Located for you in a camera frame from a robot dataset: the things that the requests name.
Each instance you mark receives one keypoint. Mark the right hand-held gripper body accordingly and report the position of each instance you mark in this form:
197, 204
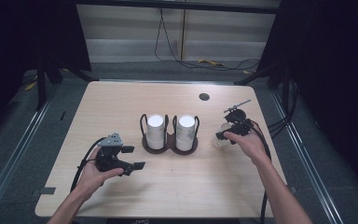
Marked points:
237, 123

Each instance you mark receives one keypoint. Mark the grey tape strip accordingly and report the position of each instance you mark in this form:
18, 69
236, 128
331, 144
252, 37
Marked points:
46, 190

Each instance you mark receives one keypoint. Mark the person's left hand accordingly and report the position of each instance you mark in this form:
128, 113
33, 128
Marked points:
90, 177

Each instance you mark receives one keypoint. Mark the person's right hand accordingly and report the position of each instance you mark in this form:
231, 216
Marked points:
251, 146

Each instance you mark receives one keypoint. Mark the stack of paper cups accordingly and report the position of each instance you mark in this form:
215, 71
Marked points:
155, 130
185, 132

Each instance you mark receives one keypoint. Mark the black curtain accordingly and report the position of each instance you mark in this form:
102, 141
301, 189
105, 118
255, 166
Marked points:
332, 77
18, 46

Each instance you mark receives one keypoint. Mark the black metal crossbar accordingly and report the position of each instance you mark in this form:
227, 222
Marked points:
174, 5

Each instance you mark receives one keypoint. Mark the round dark table grommet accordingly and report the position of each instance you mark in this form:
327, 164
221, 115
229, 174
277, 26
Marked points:
204, 96

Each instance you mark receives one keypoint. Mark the yellow scrap on floor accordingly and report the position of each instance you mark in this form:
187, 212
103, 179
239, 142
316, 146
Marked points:
211, 62
30, 86

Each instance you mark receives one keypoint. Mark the black metal stand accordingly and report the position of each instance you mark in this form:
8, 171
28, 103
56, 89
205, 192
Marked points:
40, 90

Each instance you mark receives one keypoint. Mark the metal floor rail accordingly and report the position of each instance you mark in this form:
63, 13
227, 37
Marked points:
15, 158
307, 161

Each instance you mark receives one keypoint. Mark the white floral paper cup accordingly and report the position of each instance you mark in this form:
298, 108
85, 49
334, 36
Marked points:
220, 143

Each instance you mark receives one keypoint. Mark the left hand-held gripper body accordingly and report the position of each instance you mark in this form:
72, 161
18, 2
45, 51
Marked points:
108, 155

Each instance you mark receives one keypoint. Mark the dark wooden double cup holder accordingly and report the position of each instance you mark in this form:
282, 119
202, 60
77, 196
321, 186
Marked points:
169, 145

